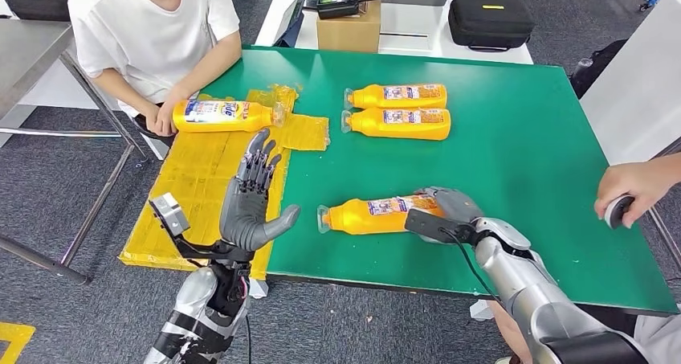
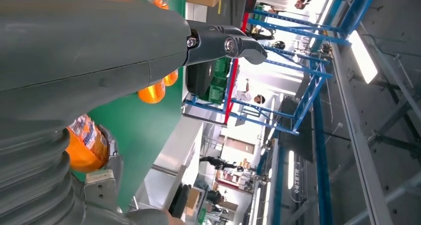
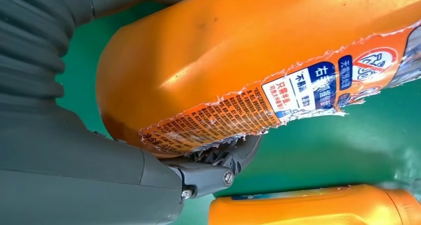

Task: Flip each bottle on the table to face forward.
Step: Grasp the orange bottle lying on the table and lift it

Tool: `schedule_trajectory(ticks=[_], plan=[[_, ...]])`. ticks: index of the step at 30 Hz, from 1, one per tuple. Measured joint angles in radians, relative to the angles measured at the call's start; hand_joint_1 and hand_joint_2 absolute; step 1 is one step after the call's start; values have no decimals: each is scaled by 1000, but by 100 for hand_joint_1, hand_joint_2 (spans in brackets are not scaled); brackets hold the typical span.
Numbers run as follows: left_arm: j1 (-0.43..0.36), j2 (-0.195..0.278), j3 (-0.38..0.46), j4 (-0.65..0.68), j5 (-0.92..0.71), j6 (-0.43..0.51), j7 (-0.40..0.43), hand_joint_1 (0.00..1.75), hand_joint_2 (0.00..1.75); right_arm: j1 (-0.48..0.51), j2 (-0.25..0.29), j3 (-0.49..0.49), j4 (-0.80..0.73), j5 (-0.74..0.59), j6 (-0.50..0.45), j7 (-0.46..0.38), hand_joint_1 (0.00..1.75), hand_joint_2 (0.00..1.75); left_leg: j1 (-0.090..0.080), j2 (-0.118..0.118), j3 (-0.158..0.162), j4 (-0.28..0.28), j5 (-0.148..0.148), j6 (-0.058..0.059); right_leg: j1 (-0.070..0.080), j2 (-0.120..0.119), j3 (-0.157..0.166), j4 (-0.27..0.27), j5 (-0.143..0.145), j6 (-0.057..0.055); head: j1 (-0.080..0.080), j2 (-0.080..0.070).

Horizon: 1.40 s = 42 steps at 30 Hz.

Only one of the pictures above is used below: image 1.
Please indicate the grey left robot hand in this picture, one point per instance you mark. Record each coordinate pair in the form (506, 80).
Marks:
(245, 218)

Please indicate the person's left hand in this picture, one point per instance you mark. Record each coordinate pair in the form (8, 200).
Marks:
(165, 116)

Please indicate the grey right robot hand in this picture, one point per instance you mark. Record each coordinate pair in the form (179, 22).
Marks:
(457, 204)

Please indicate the person's right hand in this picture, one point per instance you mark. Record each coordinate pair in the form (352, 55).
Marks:
(150, 118)
(638, 180)

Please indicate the white and black handheld device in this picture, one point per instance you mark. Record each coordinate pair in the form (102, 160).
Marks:
(620, 212)

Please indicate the yellow detergent bottle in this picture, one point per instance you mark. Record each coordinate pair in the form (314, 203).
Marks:
(372, 101)
(362, 220)
(223, 122)
(372, 128)

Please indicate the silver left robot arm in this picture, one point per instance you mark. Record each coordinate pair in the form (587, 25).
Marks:
(197, 297)

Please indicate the person's left forearm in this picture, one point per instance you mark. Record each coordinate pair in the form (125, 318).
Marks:
(213, 66)

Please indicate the person's right forearm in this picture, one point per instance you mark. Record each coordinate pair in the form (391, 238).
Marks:
(667, 170)
(122, 93)

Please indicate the yellow taped cardboard mat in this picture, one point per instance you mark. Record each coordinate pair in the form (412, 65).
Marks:
(202, 180)

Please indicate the white table foot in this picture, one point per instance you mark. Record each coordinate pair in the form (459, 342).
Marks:
(259, 291)
(479, 311)

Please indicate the green table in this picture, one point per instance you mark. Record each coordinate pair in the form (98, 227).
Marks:
(505, 138)

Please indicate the person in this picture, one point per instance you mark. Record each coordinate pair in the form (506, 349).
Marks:
(659, 340)
(154, 31)

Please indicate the white side table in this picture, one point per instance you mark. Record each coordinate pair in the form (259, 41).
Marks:
(58, 85)

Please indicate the black backpack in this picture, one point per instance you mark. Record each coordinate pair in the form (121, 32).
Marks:
(596, 69)

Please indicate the black carry case yellow tag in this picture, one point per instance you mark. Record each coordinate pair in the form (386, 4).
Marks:
(489, 23)
(37, 2)

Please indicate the brown cardboard box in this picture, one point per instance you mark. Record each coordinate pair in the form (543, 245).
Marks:
(346, 34)

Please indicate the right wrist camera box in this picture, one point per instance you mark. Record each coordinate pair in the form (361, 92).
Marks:
(431, 226)

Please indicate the grey metal frame table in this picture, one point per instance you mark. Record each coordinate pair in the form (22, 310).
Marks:
(21, 53)
(638, 85)

